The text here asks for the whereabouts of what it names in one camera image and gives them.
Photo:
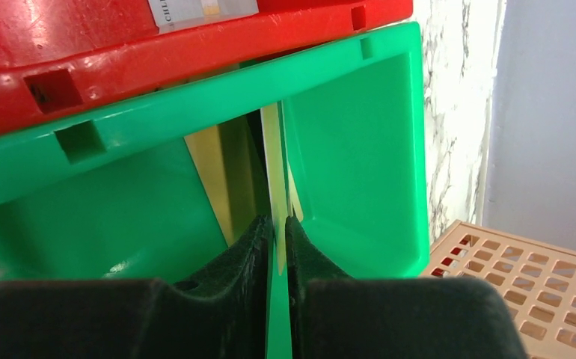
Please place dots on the gold card in green bin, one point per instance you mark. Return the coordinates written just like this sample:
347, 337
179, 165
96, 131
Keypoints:
232, 175

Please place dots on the silver card in red bin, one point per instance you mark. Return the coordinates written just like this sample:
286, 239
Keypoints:
175, 15

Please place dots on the green plastic bin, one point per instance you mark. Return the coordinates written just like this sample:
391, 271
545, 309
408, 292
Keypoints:
113, 193

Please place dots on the red plastic bin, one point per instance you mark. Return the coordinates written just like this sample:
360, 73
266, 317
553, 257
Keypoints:
64, 57

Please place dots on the peach file organizer rack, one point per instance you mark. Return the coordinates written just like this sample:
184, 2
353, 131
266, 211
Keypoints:
536, 280

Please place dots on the gold VIP card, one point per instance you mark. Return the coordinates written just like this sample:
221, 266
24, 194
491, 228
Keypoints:
284, 201

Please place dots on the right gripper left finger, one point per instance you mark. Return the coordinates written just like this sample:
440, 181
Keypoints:
220, 311

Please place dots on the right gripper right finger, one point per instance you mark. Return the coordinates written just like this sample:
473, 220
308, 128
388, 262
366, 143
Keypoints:
333, 315

